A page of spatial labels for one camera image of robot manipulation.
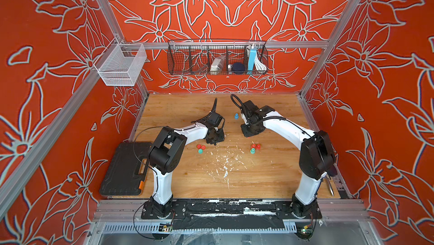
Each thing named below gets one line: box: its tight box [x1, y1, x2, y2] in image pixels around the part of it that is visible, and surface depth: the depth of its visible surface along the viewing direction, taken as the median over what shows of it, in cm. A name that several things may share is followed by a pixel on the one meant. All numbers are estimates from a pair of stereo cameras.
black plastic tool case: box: [99, 142, 152, 196], surface depth 79 cm
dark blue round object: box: [231, 62, 246, 75], surface depth 98 cm
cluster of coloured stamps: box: [249, 143, 262, 155], surface depth 92 cm
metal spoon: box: [325, 175, 335, 197], surface depth 80 cm
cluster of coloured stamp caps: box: [196, 143, 207, 155], surface depth 94 cm
